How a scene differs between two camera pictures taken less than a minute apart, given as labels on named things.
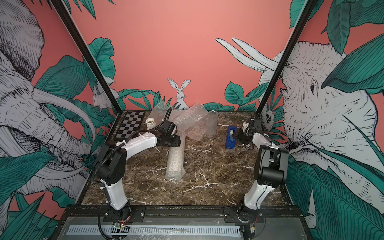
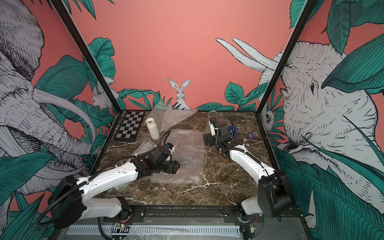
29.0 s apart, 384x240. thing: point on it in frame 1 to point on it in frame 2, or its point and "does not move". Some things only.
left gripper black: x=177 y=141 to x=173 y=167
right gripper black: x=239 y=136 to x=210 y=139
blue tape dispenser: x=231 y=138 does not move
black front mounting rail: x=183 y=215 does not move
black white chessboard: x=130 y=122 does not move
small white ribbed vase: x=150 y=123 does not move
